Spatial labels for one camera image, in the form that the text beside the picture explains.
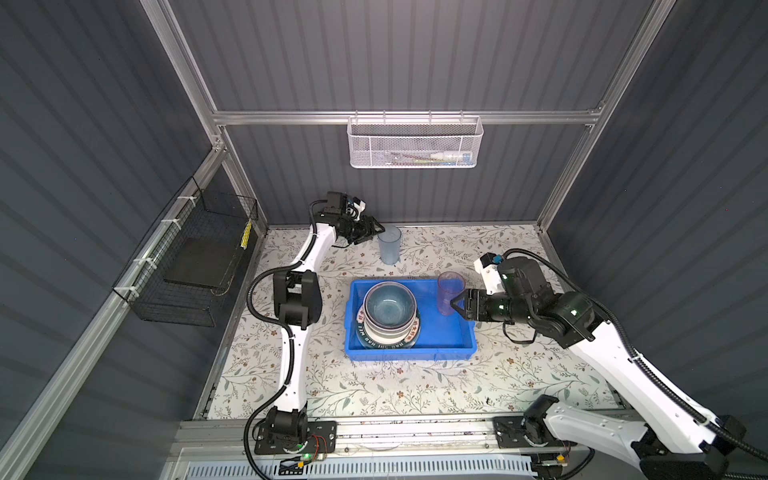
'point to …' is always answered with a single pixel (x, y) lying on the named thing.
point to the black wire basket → (197, 213)
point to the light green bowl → (389, 338)
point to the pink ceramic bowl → (390, 330)
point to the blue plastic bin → (441, 338)
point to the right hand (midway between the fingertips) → (461, 306)
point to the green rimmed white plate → (367, 341)
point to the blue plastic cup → (389, 245)
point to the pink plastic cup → (450, 284)
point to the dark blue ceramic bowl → (390, 305)
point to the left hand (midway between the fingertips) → (379, 231)
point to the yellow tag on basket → (245, 237)
